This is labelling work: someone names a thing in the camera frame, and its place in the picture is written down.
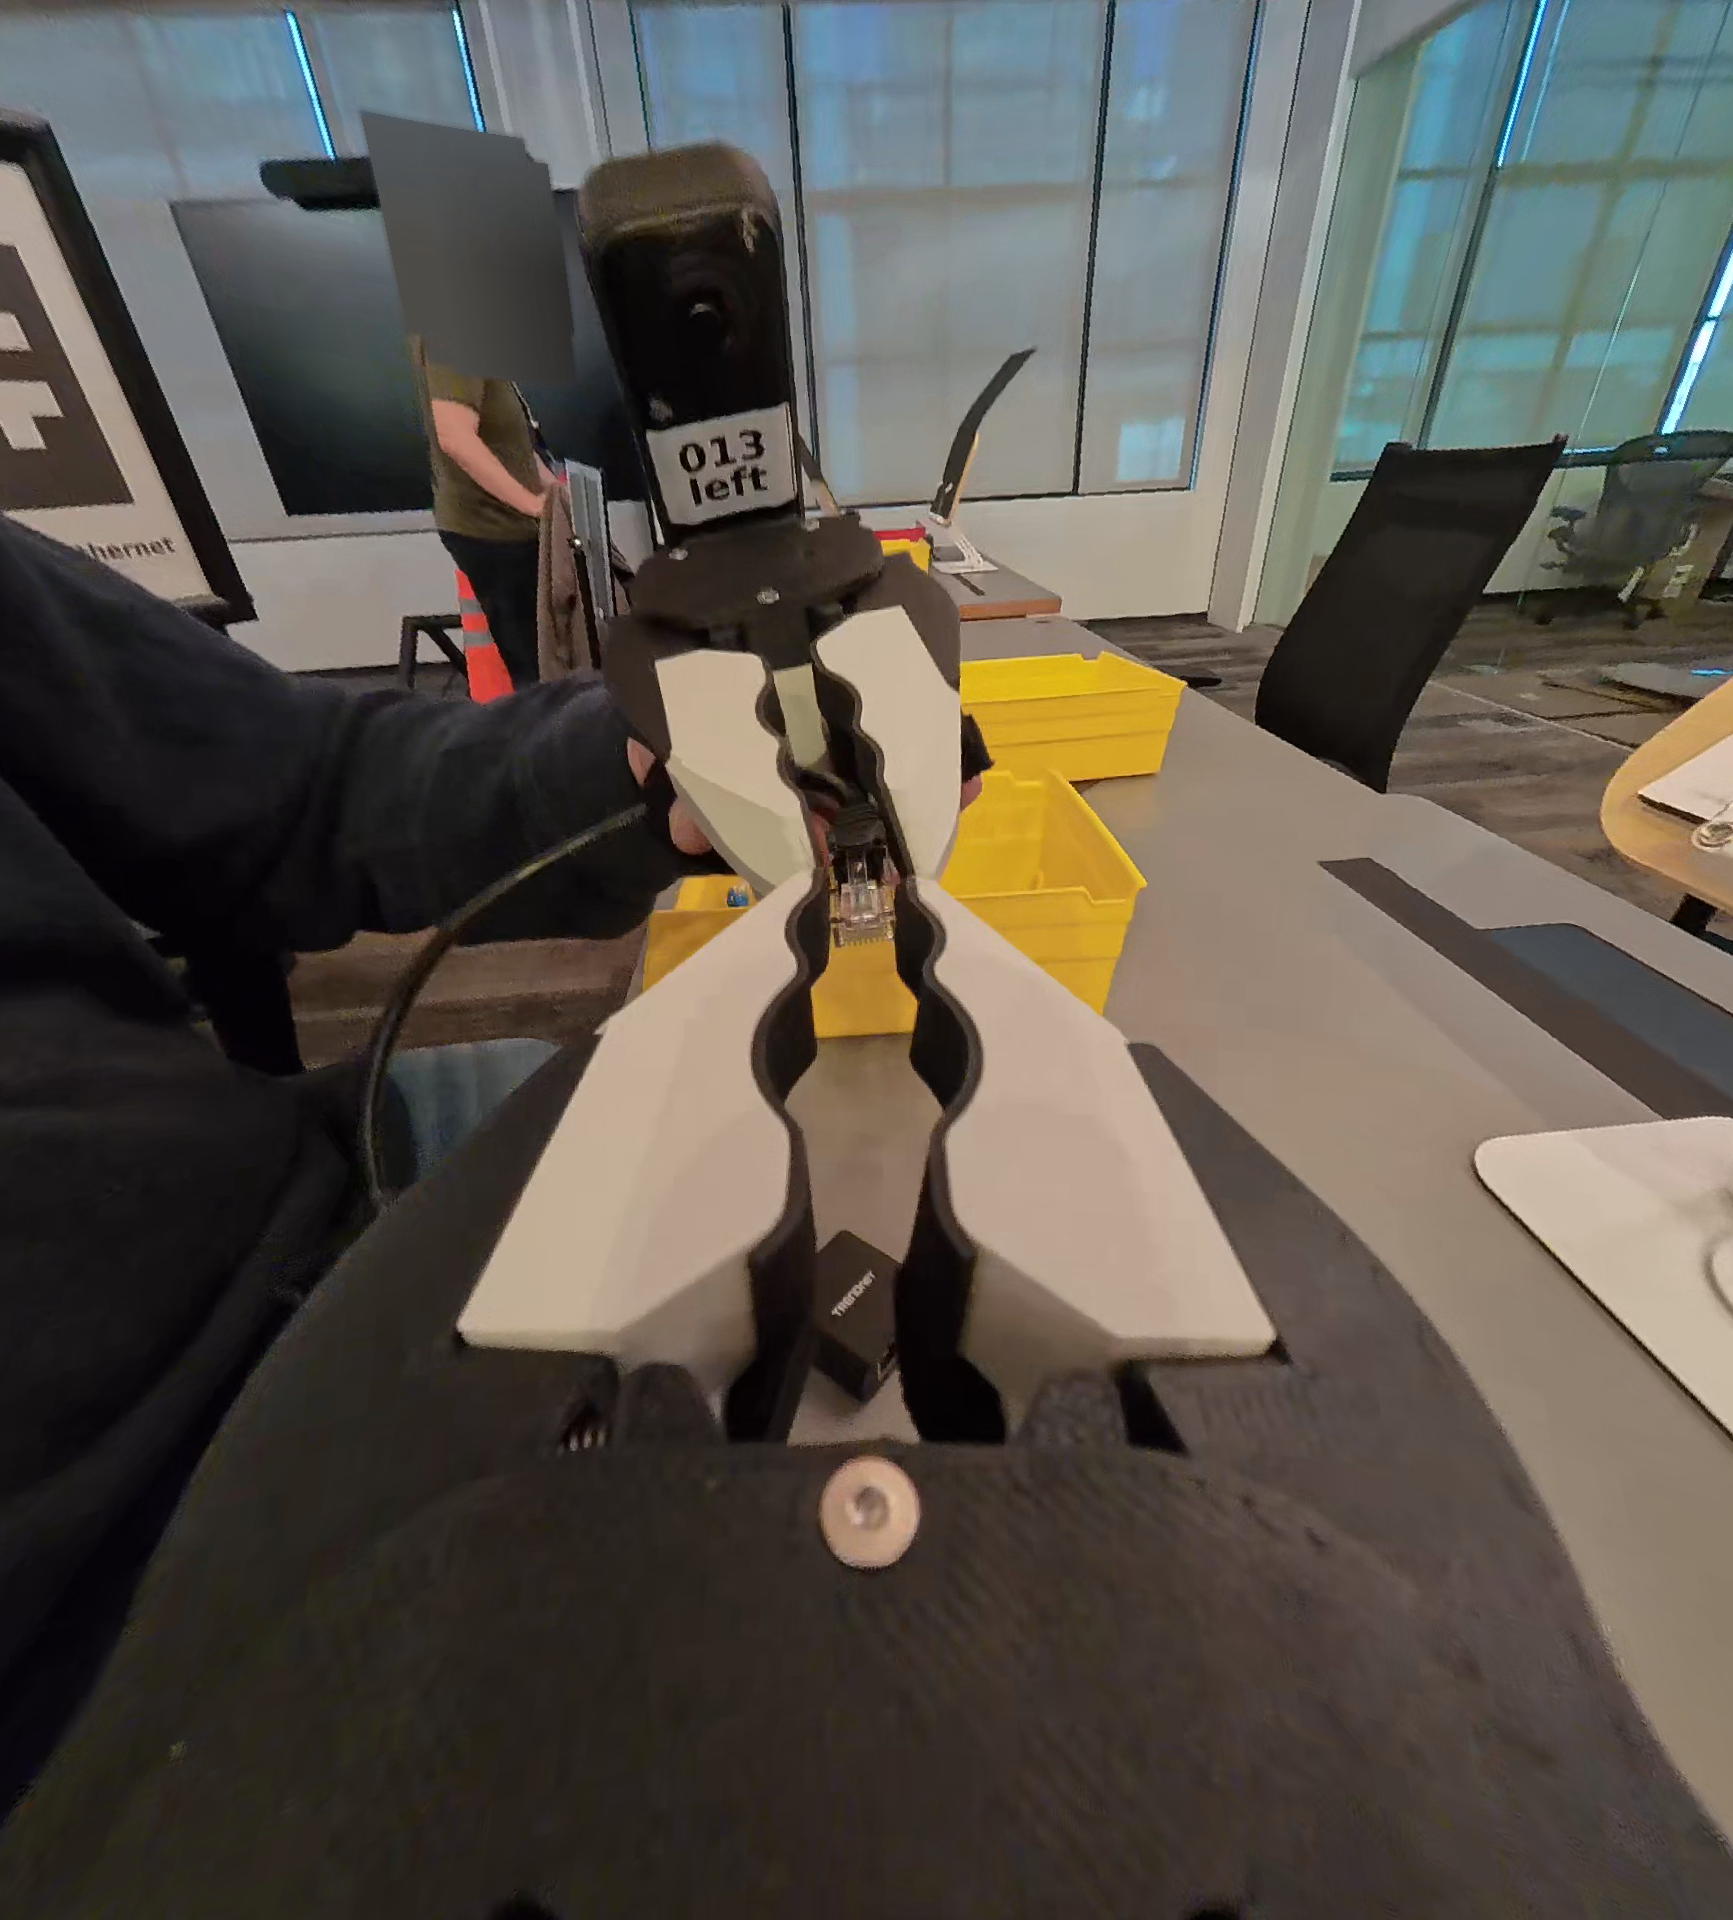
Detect yellow plastic bin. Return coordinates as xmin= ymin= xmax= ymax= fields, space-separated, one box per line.
xmin=641 ymin=765 xmax=1146 ymax=1042
xmin=956 ymin=648 xmax=1187 ymax=786

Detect grey mesh office chair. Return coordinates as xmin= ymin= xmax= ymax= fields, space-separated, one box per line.
xmin=1541 ymin=427 xmax=1733 ymax=629

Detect person's dark sweater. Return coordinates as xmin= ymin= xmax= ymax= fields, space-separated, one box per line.
xmin=0 ymin=658 xmax=406 ymax=1878

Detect orange traffic cone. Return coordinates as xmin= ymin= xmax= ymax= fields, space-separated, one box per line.
xmin=454 ymin=568 xmax=517 ymax=705

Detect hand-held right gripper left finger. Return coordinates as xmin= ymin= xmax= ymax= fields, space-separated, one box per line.
xmin=454 ymin=873 xmax=827 ymax=1445

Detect person's left hand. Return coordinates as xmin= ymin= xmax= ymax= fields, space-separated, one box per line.
xmin=628 ymin=736 xmax=730 ymax=862

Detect instruction board on white stand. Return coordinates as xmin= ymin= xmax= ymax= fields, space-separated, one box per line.
xmin=1471 ymin=605 xmax=1733 ymax=1533

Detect black ethernet splitter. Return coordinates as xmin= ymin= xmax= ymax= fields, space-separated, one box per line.
xmin=810 ymin=1230 xmax=899 ymax=1404

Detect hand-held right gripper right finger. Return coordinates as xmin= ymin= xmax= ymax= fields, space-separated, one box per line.
xmin=892 ymin=877 xmax=1281 ymax=1419

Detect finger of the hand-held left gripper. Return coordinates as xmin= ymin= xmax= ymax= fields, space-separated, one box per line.
xmin=813 ymin=598 xmax=967 ymax=887
xmin=652 ymin=643 xmax=827 ymax=897

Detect person's left forearm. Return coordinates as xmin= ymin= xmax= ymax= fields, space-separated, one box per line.
xmin=0 ymin=427 xmax=680 ymax=963

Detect person's blue jeans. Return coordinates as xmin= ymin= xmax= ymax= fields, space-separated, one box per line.
xmin=388 ymin=1036 xmax=563 ymax=1189

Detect black ethernet cable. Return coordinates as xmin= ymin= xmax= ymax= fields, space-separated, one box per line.
xmin=362 ymin=797 xmax=907 ymax=1209

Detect black office chair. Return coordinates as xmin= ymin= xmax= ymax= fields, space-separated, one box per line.
xmin=1252 ymin=435 xmax=1571 ymax=794

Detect black tape strip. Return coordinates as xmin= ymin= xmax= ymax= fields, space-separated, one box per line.
xmin=1323 ymin=854 xmax=1733 ymax=1127

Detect black wall screen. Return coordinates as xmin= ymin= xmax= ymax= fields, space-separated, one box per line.
xmin=170 ymin=187 xmax=658 ymax=520

